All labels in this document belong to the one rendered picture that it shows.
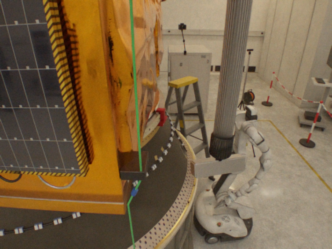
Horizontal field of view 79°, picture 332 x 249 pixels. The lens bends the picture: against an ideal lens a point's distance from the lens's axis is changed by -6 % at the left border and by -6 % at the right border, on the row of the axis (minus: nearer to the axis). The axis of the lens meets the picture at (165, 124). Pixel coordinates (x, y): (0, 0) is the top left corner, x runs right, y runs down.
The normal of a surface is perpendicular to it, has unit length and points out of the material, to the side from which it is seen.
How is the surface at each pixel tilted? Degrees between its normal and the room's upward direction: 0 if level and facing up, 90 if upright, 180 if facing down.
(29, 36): 90
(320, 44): 90
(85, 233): 62
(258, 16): 90
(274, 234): 0
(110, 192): 91
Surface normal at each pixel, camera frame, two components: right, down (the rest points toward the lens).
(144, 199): 0.69, -0.15
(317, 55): 0.00, 0.47
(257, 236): 0.00, -0.88
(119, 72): 0.66, 0.30
